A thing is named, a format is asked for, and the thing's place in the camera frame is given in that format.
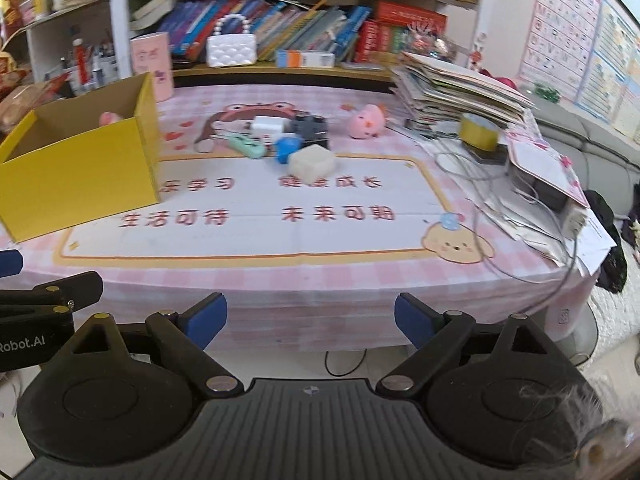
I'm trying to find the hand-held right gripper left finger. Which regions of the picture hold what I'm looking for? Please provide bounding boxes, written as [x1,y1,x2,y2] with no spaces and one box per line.
[70,292,241,396]

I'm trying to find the orange toy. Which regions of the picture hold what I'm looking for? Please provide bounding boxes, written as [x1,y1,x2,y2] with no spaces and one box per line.
[227,132,268,159]

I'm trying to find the blue yellow wall poster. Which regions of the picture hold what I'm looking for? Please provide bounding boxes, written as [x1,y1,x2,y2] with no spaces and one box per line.
[575,0,640,146]

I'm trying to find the white translucent cube box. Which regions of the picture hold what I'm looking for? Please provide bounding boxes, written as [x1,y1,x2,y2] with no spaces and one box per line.
[287,144,337,187]

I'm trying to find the pink floral flat box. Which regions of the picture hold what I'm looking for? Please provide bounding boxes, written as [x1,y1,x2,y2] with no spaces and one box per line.
[505,130,591,211]

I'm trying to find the red boxed book set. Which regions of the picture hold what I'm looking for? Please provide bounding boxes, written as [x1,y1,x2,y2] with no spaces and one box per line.
[355,1,448,63]

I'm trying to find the dark cloth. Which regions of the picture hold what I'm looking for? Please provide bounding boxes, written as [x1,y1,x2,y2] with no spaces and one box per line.
[582,190,628,296]

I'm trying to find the yellow tape roll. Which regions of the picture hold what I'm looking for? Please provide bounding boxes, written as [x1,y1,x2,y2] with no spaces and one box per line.
[459,112,501,151]

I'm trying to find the pink cylinder container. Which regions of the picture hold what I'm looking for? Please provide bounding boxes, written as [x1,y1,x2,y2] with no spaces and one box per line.
[131,31,175,102]

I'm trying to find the loose white papers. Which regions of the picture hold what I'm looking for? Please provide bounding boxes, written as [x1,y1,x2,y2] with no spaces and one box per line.
[470,180,618,276]

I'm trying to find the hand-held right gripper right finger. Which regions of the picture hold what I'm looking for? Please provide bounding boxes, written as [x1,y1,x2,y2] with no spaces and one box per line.
[377,292,568,396]

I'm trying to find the red cloth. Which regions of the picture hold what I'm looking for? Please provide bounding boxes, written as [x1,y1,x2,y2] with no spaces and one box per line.
[482,72,518,91]

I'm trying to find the pink checked printed tablecloth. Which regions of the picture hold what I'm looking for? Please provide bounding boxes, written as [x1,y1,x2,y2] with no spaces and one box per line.
[0,82,601,351]

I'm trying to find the white side shelf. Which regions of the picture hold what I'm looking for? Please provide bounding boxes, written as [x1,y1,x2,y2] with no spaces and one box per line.
[0,0,118,96]

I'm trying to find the white quilted pearl-handle purse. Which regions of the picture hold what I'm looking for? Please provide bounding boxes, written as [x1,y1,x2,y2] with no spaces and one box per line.
[206,14,258,68]

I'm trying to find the glittery decorative ornament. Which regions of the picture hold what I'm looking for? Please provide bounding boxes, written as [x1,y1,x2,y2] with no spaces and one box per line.
[402,27,458,58]

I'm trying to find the grey sofa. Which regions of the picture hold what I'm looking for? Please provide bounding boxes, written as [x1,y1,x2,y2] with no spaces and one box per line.
[535,105,640,221]

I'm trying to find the thick dark-cover book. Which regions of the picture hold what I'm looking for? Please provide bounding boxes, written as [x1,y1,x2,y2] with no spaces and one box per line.
[131,7,173,31]
[132,0,185,17]

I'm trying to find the white blue orange carton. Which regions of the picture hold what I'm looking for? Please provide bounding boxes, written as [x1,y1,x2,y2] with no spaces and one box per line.
[276,49,336,68]

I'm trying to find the yellow cardboard box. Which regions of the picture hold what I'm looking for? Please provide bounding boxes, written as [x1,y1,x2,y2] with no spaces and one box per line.
[0,72,163,244]

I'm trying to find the black boxy device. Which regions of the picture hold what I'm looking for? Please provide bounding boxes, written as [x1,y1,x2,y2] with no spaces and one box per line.
[291,114,331,150]

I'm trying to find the rabbit wall sticker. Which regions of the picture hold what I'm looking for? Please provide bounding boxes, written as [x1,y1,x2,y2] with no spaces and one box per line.
[470,32,491,73]

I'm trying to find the red snack packet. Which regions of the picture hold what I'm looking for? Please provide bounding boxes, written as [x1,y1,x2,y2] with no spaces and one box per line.
[0,0,31,26]

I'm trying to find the cluster of pens and stationery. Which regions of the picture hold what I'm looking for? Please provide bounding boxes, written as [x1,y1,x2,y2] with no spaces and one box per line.
[60,37,118,93]

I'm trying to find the stack of books and papers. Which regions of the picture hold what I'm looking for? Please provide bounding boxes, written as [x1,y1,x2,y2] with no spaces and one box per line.
[390,51,538,133]

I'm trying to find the plastic wrapped packets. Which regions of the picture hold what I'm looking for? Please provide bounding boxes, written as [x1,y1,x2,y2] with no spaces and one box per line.
[0,50,66,131]

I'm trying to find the wooden bookshelf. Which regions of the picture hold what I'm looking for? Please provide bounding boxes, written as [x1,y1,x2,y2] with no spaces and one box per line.
[107,0,481,83]

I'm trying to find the grey cable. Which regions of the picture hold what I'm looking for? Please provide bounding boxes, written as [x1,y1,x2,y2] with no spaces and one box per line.
[435,150,586,286]

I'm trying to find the row of colourful books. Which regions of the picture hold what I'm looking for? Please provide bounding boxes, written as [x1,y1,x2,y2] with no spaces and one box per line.
[157,0,373,63]

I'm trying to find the white charger plug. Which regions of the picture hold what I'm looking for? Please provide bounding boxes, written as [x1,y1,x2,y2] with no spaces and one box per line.
[250,115,291,137]

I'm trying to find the blue plastic toy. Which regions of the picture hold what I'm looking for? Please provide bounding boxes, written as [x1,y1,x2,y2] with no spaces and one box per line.
[274,135,305,166]

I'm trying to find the round pink plush toy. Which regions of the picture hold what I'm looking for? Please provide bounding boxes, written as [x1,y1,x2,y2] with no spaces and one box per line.
[348,103,387,139]

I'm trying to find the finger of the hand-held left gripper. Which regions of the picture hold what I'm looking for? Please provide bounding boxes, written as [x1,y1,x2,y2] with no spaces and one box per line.
[0,271,104,321]
[0,249,24,278]

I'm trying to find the pink alphabet wall poster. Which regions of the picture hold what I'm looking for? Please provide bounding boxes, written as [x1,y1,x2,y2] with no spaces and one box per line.
[517,0,601,101]

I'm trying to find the black cable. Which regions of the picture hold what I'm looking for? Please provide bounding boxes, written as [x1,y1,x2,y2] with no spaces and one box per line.
[325,347,366,376]

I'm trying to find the white fluffy rug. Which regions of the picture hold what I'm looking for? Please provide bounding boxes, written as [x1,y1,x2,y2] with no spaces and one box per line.
[575,270,640,411]

